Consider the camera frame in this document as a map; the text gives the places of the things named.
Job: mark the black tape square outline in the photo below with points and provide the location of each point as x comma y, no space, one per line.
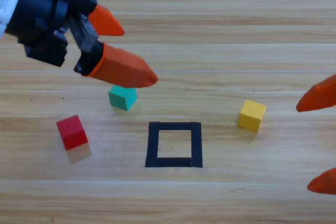
153,142

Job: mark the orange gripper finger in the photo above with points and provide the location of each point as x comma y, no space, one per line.
320,98
123,72
324,184

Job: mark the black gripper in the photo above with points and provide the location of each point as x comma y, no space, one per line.
39,11

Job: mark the green wooden cube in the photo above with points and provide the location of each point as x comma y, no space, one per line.
120,99

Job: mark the red wooden cube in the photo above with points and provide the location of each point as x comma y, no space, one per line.
73,134

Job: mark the yellow wooden cube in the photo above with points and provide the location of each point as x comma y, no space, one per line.
252,116

